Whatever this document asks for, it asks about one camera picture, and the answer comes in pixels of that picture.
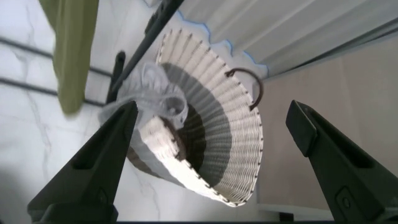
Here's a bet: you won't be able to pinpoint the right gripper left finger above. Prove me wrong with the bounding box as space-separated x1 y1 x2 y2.
27 100 139 223

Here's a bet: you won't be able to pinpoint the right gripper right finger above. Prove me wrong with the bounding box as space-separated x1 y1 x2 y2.
285 99 398 223

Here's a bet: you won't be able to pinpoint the pale grey shorts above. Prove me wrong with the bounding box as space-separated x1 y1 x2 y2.
98 62 190 131

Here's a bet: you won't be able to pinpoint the green long-sleeved shirt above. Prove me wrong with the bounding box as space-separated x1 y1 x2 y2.
39 0 100 115

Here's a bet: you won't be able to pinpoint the white laundry basket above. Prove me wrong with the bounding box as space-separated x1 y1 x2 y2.
126 27 265 208

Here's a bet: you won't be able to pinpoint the black clothes rack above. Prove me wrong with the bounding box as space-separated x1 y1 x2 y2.
0 0 185 108

